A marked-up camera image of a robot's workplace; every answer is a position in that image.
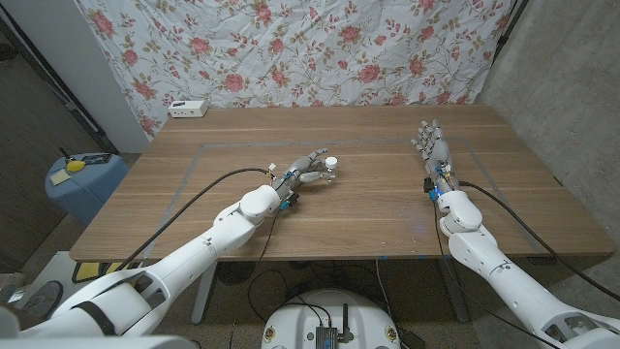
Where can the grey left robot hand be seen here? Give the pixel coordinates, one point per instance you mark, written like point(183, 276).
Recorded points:
point(298, 167)

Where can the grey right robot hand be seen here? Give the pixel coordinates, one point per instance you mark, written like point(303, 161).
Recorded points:
point(440, 152)

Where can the clear plastic medicine bottle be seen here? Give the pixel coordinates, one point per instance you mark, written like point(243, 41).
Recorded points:
point(330, 170)

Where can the white bottle cap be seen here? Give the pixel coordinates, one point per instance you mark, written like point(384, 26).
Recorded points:
point(331, 162)

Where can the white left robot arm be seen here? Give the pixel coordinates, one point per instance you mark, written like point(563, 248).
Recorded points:
point(184, 257)

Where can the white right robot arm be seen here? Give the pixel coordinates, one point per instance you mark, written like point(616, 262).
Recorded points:
point(508, 281)

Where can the floral backdrop cloth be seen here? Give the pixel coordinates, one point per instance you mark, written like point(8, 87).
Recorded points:
point(300, 58)

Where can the white power strip box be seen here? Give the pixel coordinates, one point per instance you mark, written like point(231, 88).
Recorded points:
point(188, 109)

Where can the black backdrop stand pole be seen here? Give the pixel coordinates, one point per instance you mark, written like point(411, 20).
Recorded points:
point(506, 34)

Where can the grey table leg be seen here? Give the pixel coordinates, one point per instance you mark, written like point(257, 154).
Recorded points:
point(455, 291)

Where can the white robot torso base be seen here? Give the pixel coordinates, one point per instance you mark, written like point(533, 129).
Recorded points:
point(290, 325)

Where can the white table leg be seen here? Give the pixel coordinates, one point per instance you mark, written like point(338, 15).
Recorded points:
point(203, 295)

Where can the black router with antenna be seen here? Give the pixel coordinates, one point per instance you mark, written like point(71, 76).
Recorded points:
point(325, 337)

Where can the black flat device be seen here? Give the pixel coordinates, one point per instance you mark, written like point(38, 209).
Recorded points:
point(97, 159)

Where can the blue round stool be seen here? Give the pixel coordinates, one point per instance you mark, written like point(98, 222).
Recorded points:
point(87, 189)

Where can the yellow rounded object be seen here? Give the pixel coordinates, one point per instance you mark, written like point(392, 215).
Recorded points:
point(75, 166)

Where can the yellow and black board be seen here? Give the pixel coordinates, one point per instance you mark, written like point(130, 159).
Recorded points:
point(89, 271)

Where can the pale yellow sticky note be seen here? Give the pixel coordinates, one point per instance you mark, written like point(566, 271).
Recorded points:
point(60, 177)

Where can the dark round floor plate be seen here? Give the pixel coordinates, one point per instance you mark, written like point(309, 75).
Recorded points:
point(43, 298)

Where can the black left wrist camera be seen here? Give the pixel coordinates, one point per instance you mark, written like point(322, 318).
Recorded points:
point(292, 199)

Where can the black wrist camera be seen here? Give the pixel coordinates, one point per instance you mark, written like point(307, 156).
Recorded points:
point(428, 184)
point(292, 199)

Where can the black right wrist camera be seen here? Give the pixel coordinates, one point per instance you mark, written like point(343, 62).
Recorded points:
point(428, 184)

